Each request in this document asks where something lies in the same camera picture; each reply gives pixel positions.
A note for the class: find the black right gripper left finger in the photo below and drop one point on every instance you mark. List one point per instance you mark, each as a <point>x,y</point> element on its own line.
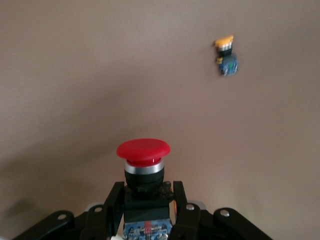
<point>112,207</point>

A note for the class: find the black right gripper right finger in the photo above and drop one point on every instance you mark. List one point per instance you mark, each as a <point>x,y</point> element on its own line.
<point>181,207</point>

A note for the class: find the red mushroom push button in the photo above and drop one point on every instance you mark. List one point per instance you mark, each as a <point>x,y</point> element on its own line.
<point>143,150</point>

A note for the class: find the yellow mushroom push button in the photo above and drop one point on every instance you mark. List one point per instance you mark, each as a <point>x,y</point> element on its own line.
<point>226,65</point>

